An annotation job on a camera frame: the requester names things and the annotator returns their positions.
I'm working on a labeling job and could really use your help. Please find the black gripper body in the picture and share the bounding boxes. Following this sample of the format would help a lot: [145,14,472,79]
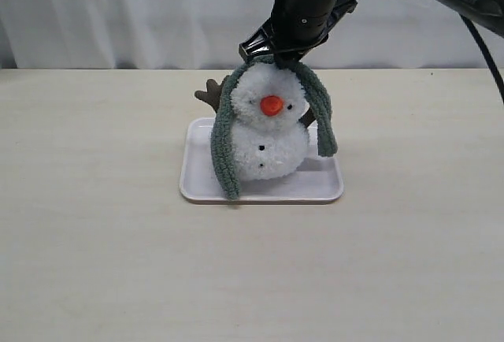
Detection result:
[270,0,357,53]

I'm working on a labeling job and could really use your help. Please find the white plush snowman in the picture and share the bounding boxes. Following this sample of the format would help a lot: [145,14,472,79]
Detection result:
[195,61,312,189]

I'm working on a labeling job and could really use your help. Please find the green fuzzy scarf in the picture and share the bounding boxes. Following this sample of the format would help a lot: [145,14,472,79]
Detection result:
[209,55,339,201]

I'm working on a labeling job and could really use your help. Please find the white rectangular tray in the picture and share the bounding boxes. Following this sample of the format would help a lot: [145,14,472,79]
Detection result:
[179,117,344,205]

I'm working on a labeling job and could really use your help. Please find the white curtain backdrop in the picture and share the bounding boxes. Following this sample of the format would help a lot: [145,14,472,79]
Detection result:
[1,0,485,69]

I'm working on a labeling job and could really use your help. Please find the black cable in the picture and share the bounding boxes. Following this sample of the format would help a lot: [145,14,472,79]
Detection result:
[354,0,504,105]

